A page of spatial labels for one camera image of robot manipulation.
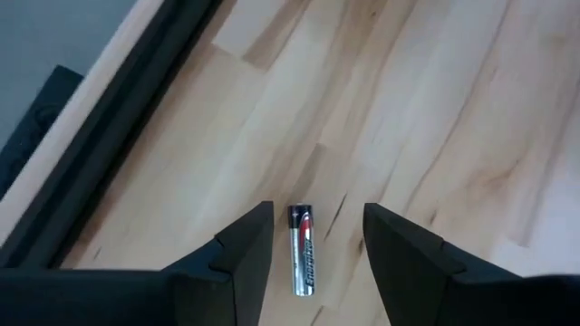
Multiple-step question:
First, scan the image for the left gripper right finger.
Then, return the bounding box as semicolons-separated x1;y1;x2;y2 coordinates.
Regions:
362;202;580;326

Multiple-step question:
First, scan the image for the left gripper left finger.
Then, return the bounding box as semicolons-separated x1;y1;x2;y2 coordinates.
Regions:
0;200;276;326

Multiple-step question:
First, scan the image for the silver black Energizer battery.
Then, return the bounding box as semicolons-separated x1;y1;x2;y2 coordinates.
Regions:
286;204;315;298

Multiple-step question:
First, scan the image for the black power strip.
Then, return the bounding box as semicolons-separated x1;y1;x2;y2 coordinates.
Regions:
0;64;85;201

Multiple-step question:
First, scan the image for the black aluminium table frame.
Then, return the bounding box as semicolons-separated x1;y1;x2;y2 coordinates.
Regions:
0;0;226;271

